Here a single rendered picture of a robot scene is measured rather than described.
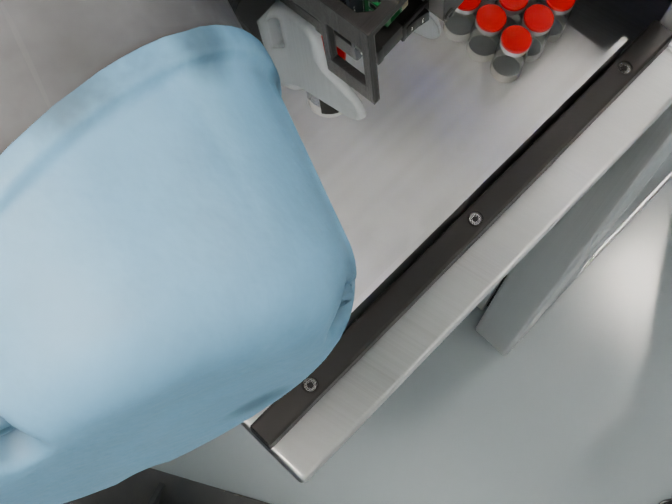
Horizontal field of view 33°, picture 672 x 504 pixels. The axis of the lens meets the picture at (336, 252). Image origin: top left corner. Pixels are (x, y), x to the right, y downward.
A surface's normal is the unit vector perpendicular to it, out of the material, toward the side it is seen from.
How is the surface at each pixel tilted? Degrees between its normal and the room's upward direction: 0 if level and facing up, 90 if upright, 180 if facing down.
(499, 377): 0
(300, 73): 92
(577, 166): 0
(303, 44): 92
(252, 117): 50
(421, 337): 0
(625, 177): 90
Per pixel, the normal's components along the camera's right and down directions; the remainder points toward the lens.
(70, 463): 0.44, 0.86
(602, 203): -0.69, 0.68
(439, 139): 0.03, -0.30
